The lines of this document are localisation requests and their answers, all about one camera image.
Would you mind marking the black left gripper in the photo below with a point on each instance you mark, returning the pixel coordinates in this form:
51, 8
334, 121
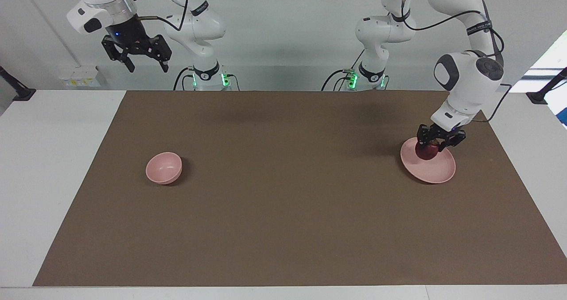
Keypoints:
443, 132

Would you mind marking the pink plate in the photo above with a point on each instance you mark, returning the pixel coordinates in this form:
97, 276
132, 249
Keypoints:
436, 170

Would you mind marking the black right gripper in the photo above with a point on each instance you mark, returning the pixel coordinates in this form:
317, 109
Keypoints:
130, 34

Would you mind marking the white wall socket box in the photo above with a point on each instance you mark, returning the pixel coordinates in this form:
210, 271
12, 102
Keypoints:
79, 77

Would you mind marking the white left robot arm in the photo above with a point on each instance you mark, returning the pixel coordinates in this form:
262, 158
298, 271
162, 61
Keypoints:
465, 78

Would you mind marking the brown table mat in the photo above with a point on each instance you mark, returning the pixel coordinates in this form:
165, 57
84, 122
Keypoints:
283, 211

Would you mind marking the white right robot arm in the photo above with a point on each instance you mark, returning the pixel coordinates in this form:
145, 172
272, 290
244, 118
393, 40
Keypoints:
201, 25

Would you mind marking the dark red apple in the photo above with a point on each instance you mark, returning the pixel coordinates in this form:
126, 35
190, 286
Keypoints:
427, 153

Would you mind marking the blue object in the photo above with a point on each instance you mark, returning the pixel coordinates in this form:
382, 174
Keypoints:
563, 117

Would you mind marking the pink bowl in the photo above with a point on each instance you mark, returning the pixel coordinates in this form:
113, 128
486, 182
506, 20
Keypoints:
161, 169

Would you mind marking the black clamp mount post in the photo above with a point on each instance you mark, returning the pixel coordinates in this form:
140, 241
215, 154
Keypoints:
22, 94
538, 98

